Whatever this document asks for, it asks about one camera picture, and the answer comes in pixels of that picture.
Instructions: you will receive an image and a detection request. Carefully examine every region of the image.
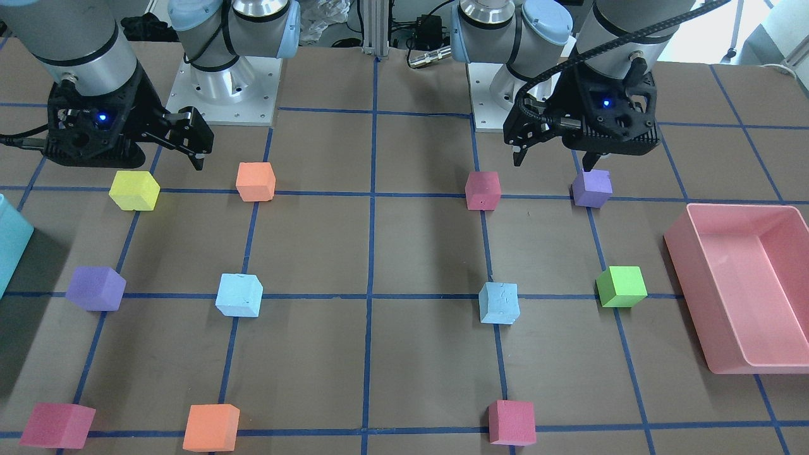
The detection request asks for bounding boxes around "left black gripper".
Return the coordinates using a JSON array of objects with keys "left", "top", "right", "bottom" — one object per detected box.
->
[{"left": 503, "top": 60, "right": 660, "bottom": 172}]

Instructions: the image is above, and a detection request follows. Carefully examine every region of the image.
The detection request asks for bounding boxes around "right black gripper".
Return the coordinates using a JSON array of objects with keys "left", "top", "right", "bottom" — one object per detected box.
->
[{"left": 43, "top": 63, "right": 214, "bottom": 172}]

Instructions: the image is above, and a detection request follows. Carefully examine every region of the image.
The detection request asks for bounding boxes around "light blue block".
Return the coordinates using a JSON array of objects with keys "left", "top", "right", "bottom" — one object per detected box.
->
[
  {"left": 214, "top": 274, "right": 263, "bottom": 318},
  {"left": 478, "top": 282, "right": 520, "bottom": 325}
]

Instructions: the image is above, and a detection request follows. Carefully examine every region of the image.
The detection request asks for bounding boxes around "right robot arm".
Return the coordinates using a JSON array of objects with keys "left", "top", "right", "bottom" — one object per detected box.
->
[{"left": 2, "top": 1, "right": 301, "bottom": 170}]

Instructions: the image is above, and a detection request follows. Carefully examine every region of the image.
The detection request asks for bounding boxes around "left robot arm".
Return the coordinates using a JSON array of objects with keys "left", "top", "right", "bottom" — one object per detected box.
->
[{"left": 451, "top": 1, "right": 697, "bottom": 172}]

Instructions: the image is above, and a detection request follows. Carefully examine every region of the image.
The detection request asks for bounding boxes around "purple block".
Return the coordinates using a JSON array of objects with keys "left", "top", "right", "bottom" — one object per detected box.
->
[
  {"left": 64, "top": 266, "right": 126, "bottom": 312},
  {"left": 571, "top": 169, "right": 613, "bottom": 208}
]

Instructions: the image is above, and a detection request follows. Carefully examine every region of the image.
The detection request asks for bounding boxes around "yellow block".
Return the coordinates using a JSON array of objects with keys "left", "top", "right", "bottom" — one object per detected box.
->
[{"left": 109, "top": 170, "right": 160, "bottom": 211}]

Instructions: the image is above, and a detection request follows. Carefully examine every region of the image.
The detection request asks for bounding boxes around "near crimson block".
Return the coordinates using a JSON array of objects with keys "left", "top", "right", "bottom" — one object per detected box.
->
[{"left": 465, "top": 172, "right": 502, "bottom": 211}]

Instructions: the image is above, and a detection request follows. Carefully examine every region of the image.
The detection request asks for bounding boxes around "crimson block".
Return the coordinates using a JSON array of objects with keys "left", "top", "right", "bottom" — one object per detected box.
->
[
  {"left": 465, "top": 172, "right": 502, "bottom": 211},
  {"left": 487, "top": 399, "right": 537, "bottom": 447},
  {"left": 18, "top": 403, "right": 96, "bottom": 449}
]

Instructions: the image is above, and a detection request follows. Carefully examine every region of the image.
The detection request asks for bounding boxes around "near orange block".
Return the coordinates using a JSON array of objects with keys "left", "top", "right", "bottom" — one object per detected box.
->
[{"left": 235, "top": 162, "right": 276, "bottom": 202}]

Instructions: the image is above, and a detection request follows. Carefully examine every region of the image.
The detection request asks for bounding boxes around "orange block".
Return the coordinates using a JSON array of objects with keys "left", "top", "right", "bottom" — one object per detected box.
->
[
  {"left": 182, "top": 404, "right": 240, "bottom": 452},
  {"left": 235, "top": 162, "right": 276, "bottom": 202}
]

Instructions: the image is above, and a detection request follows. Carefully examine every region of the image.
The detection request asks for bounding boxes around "green block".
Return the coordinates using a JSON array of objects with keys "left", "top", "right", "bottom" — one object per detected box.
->
[{"left": 595, "top": 265, "right": 648, "bottom": 308}]

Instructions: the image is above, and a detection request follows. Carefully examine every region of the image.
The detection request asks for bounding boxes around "black electronics box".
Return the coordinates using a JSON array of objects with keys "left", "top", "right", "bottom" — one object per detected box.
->
[{"left": 413, "top": 14, "right": 443, "bottom": 50}]

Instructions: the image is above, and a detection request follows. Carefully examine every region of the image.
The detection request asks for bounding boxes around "cyan plastic bin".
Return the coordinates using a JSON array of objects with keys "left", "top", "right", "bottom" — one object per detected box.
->
[{"left": 1, "top": 194, "right": 34, "bottom": 297}]

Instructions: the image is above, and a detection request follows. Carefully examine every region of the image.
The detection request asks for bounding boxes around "pink plastic bin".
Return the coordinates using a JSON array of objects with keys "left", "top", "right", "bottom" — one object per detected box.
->
[{"left": 664, "top": 203, "right": 808, "bottom": 374}]

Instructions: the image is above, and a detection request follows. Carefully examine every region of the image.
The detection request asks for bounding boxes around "far crimson block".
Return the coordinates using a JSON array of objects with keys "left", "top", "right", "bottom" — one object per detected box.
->
[
  {"left": 487, "top": 399, "right": 537, "bottom": 447},
  {"left": 18, "top": 403, "right": 96, "bottom": 449}
]

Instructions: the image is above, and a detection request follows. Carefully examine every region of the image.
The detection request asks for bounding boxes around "far orange block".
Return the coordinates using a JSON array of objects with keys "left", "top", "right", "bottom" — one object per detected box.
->
[{"left": 182, "top": 404, "right": 240, "bottom": 452}]

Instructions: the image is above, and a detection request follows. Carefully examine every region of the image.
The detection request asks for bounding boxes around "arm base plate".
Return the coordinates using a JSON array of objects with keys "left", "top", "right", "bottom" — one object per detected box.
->
[
  {"left": 166, "top": 56, "right": 285, "bottom": 127},
  {"left": 467, "top": 63, "right": 525, "bottom": 133}
]

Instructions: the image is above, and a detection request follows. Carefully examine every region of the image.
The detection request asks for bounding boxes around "black cables bundle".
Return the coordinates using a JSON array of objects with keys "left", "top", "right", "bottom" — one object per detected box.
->
[{"left": 389, "top": 0, "right": 462, "bottom": 51}]

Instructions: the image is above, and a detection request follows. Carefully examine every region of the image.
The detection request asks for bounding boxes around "aluminium frame post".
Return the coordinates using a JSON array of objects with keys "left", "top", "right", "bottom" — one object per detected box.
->
[{"left": 356, "top": 0, "right": 390, "bottom": 60}]

